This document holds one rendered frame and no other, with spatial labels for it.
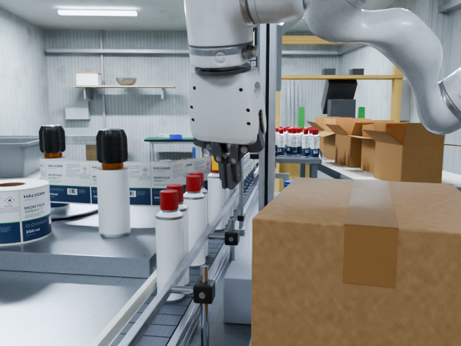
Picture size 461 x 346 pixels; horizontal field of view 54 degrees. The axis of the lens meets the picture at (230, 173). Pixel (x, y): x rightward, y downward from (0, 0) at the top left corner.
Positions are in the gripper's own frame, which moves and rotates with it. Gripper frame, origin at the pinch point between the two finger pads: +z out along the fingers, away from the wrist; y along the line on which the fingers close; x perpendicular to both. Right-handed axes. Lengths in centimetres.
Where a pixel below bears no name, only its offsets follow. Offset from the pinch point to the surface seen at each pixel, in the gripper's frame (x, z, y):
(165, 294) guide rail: 10.0, 16.3, 7.4
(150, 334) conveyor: 10.6, 24.6, 10.9
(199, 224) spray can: -21.2, 23.7, 18.4
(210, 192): -49, 31, 30
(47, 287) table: -4, 36, 50
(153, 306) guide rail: 14.4, 14.7, 6.5
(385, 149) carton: -226, 82, -2
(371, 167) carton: -256, 108, 9
